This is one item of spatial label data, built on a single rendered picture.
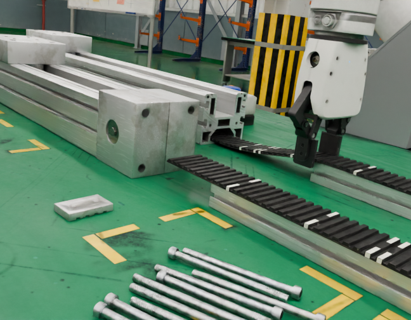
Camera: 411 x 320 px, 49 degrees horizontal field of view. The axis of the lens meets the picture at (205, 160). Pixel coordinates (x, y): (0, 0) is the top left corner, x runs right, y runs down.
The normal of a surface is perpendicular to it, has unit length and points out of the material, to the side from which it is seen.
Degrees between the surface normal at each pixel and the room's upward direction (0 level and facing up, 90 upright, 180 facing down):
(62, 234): 0
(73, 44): 90
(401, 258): 0
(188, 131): 90
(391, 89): 90
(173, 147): 90
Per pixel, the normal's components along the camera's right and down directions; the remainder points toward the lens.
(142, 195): 0.11, -0.95
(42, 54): 0.66, 0.29
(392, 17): -0.73, 0.14
